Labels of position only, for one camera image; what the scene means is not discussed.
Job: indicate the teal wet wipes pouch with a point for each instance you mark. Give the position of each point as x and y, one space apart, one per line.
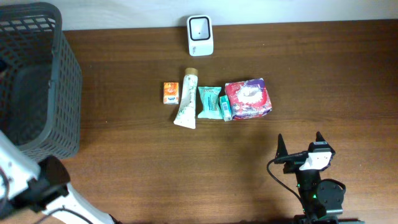
209 96

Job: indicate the white tube with tan cap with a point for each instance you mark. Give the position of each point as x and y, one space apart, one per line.
187 111

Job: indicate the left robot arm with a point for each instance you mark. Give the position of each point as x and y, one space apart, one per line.
43 187

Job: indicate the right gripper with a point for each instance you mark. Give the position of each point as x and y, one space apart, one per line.
293 162

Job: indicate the grey plastic mesh basket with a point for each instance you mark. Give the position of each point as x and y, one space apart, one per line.
42 82

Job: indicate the small teal box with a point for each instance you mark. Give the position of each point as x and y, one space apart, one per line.
225 108

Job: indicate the small orange box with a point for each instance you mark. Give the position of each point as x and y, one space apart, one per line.
171 93

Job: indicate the red purple tissue pack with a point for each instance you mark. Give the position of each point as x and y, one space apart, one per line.
248 99

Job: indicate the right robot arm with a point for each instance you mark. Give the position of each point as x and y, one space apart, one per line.
321 199

